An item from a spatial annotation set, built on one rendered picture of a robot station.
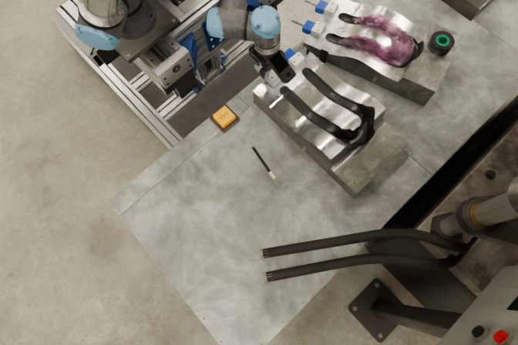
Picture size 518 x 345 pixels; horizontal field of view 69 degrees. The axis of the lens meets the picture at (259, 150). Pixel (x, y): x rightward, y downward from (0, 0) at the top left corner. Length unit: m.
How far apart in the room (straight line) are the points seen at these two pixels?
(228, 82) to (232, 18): 1.16
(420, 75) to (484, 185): 0.43
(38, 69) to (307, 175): 2.07
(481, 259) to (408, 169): 0.36
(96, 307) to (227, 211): 1.16
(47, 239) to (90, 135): 0.63
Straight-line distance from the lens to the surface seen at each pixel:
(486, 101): 1.61
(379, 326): 2.12
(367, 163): 1.30
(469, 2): 1.74
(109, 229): 2.28
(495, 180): 1.52
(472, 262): 1.42
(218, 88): 2.15
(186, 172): 1.35
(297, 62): 1.37
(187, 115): 2.11
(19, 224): 2.54
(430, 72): 1.45
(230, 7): 1.04
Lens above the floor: 2.06
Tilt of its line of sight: 70 degrees down
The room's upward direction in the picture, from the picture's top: 8 degrees counter-clockwise
